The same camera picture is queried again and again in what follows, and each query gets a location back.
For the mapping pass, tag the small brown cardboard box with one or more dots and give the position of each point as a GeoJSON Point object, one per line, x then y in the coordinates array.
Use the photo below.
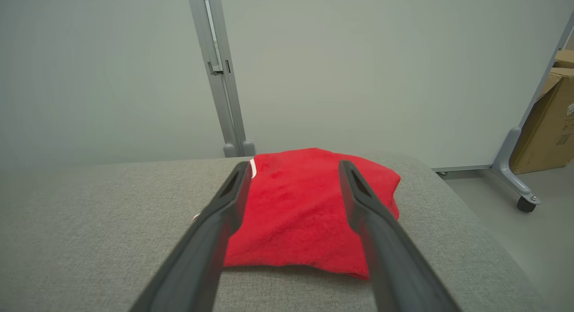
{"type": "Point", "coordinates": [566, 58]}

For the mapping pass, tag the large brown cardboard box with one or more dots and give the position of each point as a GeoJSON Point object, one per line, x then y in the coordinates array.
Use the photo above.
{"type": "Point", "coordinates": [547, 132]}

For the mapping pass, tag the grey partition bottom rail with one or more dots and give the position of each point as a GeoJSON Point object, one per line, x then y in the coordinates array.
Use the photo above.
{"type": "Point", "coordinates": [466, 168]}

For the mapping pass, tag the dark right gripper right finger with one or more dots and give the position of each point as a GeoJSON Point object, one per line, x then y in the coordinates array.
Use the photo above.
{"type": "Point", "coordinates": [390, 258]}

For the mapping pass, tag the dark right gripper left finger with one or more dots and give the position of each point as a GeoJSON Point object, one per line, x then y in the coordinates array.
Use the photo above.
{"type": "Point", "coordinates": [202, 249]}

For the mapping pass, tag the grey partition post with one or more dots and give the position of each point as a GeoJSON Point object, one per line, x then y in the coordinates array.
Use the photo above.
{"type": "Point", "coordinates": [218, 101]}
{"type": "Point", "coordinates": [236, 101]}

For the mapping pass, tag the grey partition leg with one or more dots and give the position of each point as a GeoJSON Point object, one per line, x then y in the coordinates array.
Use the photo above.
{"type": "Point", "coordinates": [509, 159]}

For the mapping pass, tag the black caster wheel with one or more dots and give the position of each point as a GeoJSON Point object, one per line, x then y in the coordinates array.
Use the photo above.
{"type": "Point", "coordinates": [525, 205]}

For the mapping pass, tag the red Bulls 23 jersey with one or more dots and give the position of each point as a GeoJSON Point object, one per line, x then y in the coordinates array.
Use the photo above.
{"type": "Point", "coordinates": [296, 213]}

